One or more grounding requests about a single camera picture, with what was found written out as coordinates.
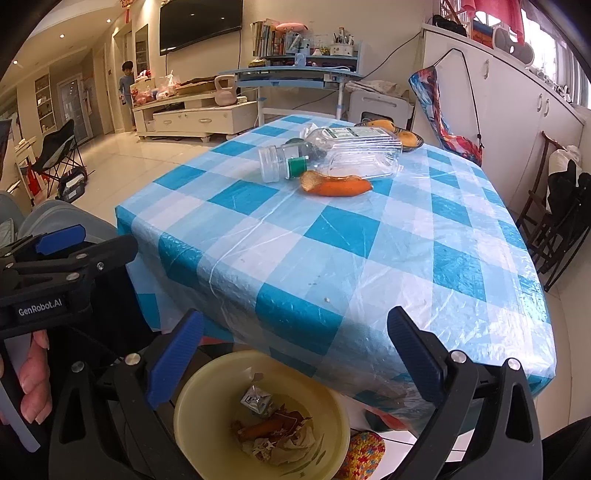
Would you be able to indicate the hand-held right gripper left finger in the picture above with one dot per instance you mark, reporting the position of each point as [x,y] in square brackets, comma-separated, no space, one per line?
[175,360]

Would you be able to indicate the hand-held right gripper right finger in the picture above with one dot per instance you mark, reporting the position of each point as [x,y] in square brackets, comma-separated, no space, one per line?
[415,357]

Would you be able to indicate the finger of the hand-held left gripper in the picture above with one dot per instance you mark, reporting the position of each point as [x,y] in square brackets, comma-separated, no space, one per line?
[60,240]
[111,254]

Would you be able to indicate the yellow plastic bin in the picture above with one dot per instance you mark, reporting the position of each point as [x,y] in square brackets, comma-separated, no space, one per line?
[207,392]

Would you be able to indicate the crushed milk carton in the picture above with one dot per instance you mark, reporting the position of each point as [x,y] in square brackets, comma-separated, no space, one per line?
[256,398]

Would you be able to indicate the red snack bag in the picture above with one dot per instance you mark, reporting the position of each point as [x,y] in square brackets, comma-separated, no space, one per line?
[290,415]

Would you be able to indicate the white tissue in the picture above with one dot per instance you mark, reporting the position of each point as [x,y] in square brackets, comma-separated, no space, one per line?
[286,447]

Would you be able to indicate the large orange peel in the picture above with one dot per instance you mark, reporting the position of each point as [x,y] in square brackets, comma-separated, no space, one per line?
[341,187]

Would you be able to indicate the clear bottle with green label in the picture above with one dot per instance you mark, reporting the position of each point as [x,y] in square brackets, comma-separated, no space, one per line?
[274,164]

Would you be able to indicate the clear plastic container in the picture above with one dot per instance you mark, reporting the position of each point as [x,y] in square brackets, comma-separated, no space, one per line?
[360,152]

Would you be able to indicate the person's left hand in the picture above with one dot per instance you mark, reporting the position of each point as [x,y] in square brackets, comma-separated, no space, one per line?
[37,378]

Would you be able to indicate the grey padded seat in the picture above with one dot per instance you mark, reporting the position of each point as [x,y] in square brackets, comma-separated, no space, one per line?
[60,221]

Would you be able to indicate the black case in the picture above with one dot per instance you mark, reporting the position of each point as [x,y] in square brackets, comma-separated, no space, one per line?
[71,187]

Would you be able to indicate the black folding camp chair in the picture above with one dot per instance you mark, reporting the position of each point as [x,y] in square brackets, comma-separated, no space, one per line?
[55,152]

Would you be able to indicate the colourful crochet cushion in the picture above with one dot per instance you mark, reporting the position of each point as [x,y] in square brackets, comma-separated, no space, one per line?
[364,454]

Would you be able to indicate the blue checked tablecloth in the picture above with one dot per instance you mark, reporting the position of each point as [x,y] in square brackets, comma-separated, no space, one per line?
[323,258]

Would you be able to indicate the white television stand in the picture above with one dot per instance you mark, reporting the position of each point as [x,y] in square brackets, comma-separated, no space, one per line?
[198,120]

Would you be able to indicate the clear plastic bag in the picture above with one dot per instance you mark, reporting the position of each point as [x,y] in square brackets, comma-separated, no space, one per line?
[166,87]

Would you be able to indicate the flat cardboard box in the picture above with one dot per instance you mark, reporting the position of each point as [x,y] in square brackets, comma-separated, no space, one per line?
[194,86]

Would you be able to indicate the dark wooden chair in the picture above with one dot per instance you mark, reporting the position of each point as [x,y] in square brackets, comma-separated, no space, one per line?
[535,207]

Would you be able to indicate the pink kettlebell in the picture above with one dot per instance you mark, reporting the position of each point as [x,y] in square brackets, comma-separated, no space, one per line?
[225,94]

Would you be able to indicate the dark fruit bowl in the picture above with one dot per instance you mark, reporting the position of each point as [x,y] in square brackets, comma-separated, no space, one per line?
[412,148]

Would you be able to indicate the yellow mango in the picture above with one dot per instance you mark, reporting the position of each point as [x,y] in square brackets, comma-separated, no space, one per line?
[383,124]
[407,137]

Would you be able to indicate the black jacket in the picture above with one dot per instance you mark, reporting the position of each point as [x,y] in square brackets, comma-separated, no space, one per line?
[570,194]

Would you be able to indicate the red knot decoration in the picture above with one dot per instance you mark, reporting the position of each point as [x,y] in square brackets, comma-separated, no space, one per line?
[127,7]

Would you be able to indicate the white bag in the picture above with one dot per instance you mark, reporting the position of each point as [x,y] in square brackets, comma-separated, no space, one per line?
[563,159]

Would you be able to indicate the blue study desk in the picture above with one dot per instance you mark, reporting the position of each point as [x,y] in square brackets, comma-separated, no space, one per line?
[286,76]

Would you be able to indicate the white small chair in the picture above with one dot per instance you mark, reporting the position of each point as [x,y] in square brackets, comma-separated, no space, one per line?
[378,108]

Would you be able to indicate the colourful folding chair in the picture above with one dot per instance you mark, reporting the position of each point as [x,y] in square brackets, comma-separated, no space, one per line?
[434,106]

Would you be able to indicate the white cabinet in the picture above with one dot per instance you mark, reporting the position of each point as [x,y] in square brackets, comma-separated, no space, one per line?
[508,115]

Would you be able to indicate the row of books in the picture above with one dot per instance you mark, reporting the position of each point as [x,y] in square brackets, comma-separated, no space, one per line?
[268,39]

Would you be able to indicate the beige cloth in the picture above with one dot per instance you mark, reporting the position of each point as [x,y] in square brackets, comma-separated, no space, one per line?
[374,87]

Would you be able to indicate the pink plush toy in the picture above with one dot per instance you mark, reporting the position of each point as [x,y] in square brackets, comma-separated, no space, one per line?
[292,26]

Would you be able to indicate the white pen holder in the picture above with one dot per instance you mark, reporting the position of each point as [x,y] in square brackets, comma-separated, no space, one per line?
[342,46]

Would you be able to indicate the black bag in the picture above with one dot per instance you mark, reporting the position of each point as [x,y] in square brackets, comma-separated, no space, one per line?
[448,25]

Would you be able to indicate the red hanging garment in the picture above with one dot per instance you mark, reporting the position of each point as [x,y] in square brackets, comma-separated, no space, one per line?
[498,16]

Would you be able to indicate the black wall television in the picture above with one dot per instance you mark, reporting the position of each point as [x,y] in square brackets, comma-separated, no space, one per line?
[198,23]

